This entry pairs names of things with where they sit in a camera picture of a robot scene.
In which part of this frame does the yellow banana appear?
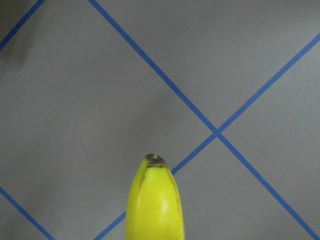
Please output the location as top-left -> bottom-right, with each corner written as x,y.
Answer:
125,154 -> 186,240

